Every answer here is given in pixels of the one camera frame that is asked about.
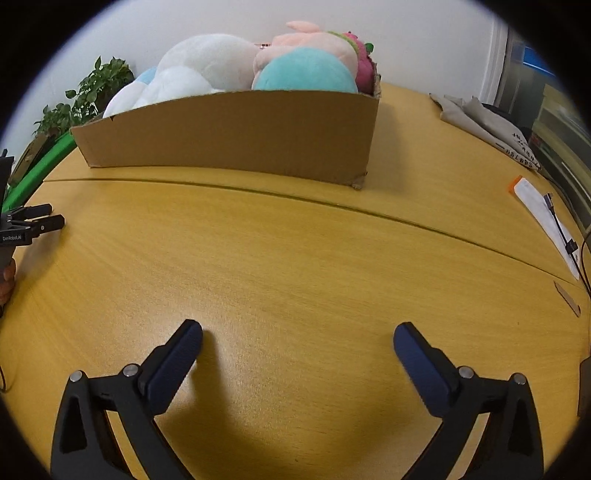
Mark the blue door sign strip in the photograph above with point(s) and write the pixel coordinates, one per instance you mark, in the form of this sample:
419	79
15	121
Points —
538	60

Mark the pink and teal pig plush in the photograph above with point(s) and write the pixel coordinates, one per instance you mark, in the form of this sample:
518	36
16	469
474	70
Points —
304	69

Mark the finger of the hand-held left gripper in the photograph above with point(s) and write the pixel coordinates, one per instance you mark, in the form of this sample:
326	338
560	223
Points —
48	224
37	210

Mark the brown cardboard box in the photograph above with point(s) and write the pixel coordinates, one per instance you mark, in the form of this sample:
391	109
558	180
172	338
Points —
231	134

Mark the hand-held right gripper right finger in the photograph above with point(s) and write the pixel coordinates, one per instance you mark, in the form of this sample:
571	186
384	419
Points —
422	364

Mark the small potted green plant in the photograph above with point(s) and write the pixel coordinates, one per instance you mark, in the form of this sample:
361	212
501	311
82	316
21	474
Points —
53	119

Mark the green table cloth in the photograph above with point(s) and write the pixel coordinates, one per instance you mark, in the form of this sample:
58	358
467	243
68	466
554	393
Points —
39	173

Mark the white paper envelope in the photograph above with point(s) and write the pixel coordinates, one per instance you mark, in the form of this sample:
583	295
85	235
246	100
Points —
535	203

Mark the magenta bear plush toy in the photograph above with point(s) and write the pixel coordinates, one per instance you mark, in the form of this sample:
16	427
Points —
364	69

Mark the small flat cardboard box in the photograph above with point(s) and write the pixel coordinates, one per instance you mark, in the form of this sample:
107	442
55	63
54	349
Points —
28	157

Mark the light blue plush toy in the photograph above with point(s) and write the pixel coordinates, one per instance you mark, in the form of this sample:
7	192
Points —
147	76

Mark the black cloth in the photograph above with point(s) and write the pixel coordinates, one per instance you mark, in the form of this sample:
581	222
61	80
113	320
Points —
505	114

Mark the white round plush toy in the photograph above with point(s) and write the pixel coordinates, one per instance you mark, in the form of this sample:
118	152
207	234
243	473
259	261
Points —
207	57

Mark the person's left hand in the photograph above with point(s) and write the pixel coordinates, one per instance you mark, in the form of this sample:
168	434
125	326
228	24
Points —
6	281

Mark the grey canvas tote bag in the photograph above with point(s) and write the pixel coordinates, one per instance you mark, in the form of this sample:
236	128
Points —
485	122

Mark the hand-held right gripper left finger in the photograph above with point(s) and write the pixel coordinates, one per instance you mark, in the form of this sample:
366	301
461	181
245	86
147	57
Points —
178	364

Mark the small cardboard strip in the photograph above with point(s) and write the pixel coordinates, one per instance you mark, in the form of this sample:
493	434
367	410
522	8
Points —
568	299

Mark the glass door with metal frame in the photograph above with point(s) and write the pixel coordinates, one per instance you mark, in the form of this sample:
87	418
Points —
549	115

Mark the large potted green plant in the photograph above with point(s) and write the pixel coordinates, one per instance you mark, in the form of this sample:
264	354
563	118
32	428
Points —
99	85

